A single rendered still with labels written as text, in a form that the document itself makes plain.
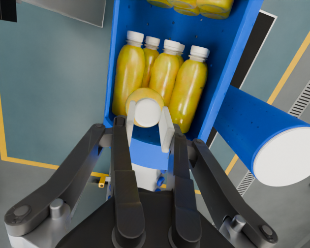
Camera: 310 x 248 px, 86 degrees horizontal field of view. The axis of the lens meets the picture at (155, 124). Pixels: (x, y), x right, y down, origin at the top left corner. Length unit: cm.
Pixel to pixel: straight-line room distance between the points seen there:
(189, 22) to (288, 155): 59
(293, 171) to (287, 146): 14
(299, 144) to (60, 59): 164
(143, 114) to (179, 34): 37
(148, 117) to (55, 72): 152
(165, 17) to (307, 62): 172
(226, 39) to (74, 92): 142
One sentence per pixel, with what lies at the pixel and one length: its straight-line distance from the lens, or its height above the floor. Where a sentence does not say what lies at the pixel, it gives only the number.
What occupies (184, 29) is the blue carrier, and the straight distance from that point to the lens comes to 56.
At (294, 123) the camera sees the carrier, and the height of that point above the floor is 101.
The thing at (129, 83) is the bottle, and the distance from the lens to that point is 42.
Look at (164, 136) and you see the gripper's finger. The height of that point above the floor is 136.
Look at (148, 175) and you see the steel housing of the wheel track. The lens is 80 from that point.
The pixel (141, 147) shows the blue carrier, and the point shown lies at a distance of 34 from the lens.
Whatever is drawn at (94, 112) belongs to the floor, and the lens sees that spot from 171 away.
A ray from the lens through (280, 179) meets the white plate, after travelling 87.
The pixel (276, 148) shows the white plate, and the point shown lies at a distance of 75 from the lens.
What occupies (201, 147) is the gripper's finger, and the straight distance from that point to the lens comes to 16.
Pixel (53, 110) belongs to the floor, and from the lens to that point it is 184.
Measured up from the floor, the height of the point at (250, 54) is 15.
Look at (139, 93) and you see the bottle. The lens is 27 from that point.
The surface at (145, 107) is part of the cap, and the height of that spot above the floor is 130.
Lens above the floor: 151
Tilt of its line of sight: 64 degrees down
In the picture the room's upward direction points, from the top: 173 degrees clockwise
